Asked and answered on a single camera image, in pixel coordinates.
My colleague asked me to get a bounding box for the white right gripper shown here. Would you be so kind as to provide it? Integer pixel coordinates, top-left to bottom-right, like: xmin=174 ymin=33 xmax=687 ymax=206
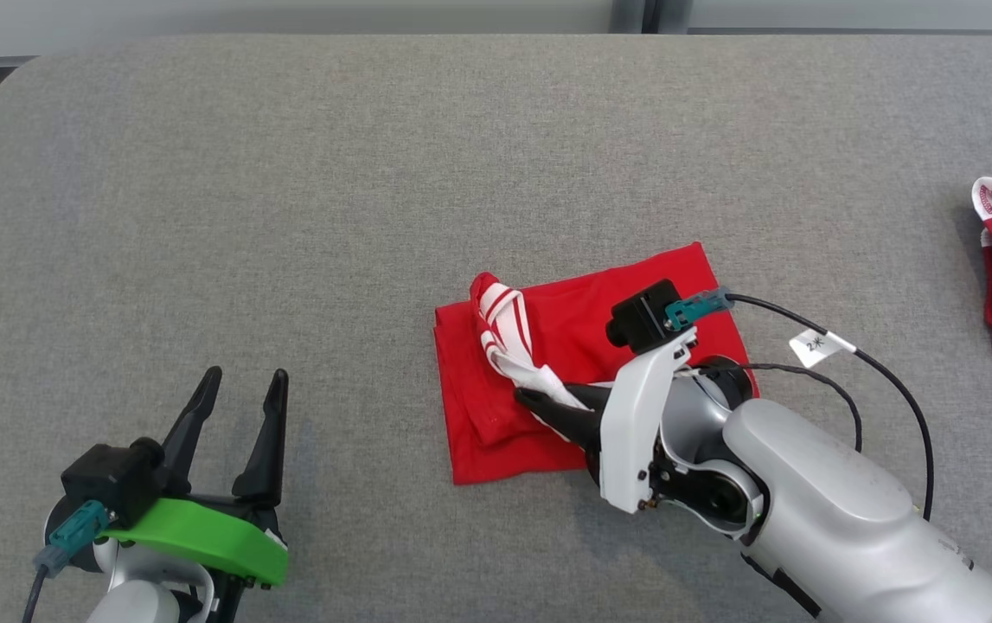
xmin=514 ymin=331 xmax=697 ymax=516

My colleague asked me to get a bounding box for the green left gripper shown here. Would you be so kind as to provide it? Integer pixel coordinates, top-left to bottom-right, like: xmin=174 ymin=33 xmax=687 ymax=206
xmin=98 ymin=366 xmax=291 ymax=591

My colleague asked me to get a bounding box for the red number 23 jersey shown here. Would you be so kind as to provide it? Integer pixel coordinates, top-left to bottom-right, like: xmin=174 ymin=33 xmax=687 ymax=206
xmin=433 ymin=241 xmax=760 ymax=485

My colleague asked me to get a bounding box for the black right camera cable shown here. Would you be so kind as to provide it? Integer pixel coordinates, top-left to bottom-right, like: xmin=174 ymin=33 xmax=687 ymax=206
xmin=664 ymin=288 xmax=935 ymax=522

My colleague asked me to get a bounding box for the thin black right gripper cable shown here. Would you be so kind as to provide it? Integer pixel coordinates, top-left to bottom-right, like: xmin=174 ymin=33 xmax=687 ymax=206
xmin=693 ymin=362 xmax=863 ymax=453

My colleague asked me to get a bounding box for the white cable label tag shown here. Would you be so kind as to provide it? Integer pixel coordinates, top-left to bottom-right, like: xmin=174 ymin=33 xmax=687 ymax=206
xmin=788 ymin=329 xmax=857 ymax=369

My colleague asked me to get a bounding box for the grey partition post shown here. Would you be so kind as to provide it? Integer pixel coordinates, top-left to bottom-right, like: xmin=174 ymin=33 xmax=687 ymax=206
xmin=612 ymin=0 xmax=691 ymax=34

